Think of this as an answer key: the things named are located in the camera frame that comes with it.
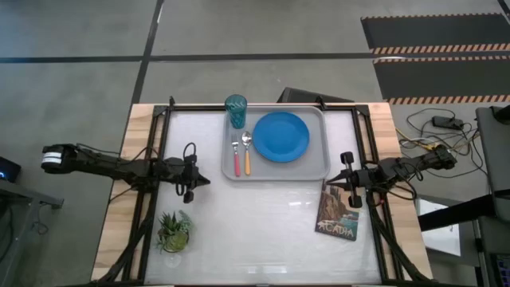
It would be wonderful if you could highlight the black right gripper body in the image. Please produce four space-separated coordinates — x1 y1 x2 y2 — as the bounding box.
339 151 374 209

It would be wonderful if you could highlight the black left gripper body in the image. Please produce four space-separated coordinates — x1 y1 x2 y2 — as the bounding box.
171 153 201 204

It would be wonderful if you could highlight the fork with pink handle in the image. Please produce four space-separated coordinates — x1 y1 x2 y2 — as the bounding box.
230 132 242 178

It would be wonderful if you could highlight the spoon with orange handle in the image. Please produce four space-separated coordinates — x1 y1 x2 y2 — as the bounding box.
241 130 253 177

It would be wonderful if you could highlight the blue plate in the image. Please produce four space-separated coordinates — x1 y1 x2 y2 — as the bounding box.
252 111 311 163

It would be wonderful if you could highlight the teal translucent plastic cup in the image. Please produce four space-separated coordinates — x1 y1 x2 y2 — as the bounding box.
224 93 249 130

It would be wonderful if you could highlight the grey plastic tray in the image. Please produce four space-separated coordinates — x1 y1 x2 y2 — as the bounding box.
221 105 332 183

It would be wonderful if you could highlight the Acadia picture book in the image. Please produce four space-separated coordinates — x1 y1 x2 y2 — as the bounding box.
314 179 362 242

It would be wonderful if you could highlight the potted succulent plant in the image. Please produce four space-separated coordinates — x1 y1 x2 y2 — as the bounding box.
154 210 196 254

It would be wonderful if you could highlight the white table mat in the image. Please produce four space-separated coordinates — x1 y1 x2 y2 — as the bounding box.
144 109 383 285

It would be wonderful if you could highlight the white paper sheet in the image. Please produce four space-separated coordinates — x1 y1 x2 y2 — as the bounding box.
415 197 462 258

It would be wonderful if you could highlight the black beam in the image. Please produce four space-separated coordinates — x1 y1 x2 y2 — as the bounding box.
418 194 497 234

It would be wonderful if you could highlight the black power adapter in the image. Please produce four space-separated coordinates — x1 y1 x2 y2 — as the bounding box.
431 115 465 130

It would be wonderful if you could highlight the black mat with hazard stripes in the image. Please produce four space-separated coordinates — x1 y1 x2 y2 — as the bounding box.
371 55 510 106
359 12 510 56

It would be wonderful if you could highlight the grey desk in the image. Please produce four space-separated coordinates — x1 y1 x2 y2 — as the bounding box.
475 104 510 223

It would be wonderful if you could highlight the grey side table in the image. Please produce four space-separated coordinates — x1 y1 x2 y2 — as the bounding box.
0 178 65 287

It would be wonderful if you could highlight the laptop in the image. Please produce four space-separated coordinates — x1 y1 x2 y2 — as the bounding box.
489 252 510 287

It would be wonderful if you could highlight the black electronic device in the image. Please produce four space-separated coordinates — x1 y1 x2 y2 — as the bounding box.
0 155 22 184

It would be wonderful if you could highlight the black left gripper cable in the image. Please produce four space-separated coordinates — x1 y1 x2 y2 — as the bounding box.
181 141 198 160

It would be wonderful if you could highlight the yellow cable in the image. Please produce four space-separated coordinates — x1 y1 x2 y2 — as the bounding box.
395 126 482 157

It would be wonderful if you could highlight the black cable tangle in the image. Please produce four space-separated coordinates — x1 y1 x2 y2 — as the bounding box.
398 106 490 181

